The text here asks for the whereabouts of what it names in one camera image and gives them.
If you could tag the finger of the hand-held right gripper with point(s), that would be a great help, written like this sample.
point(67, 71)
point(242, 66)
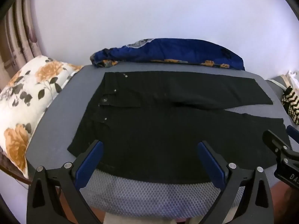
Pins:
point(293, 133)
point(272, 140)

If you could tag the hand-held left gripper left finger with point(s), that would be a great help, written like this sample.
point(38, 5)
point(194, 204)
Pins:
point(90, 163)

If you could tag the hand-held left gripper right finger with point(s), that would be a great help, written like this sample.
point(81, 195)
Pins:
point(210, 163)

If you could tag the black pants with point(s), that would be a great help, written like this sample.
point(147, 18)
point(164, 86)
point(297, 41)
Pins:
point(151, 121)

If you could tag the black and cream knit cloth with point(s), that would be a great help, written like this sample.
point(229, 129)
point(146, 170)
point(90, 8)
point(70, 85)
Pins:
point(292, 105)

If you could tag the white cloth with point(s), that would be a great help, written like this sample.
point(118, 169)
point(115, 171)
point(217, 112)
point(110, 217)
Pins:
point(293, 77)

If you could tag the grey mesh mattress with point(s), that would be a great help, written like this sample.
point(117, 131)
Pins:
point(140, 196)

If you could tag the beige cloth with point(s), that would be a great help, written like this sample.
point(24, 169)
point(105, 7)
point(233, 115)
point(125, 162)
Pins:
point(149, 219)

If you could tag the white floral pillow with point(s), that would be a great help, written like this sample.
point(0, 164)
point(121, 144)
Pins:
point(25, 93)

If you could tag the blue floral blanket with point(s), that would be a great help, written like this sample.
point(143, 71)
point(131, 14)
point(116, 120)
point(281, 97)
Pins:
point(182, 51)

